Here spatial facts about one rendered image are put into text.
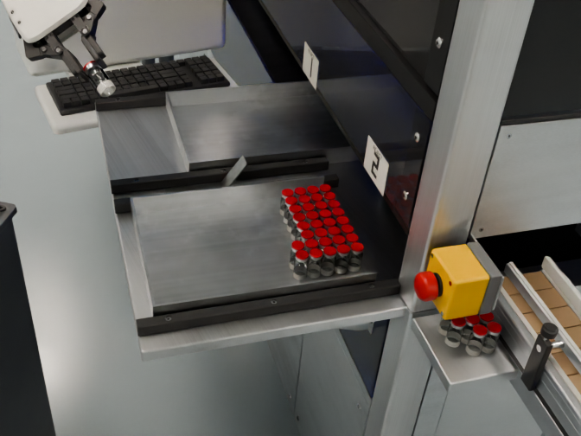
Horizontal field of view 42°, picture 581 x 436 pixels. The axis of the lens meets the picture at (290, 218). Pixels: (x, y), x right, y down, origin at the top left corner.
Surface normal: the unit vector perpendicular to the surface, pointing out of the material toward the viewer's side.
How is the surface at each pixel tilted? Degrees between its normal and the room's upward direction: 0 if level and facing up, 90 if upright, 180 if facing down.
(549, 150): 90
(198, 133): 0
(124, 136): 0
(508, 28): 90
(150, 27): 90
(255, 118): 0
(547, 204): 90
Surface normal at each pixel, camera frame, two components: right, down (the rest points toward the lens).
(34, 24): -0.10, -0.06
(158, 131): 0.07, -0.78
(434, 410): 0.28, 0.61
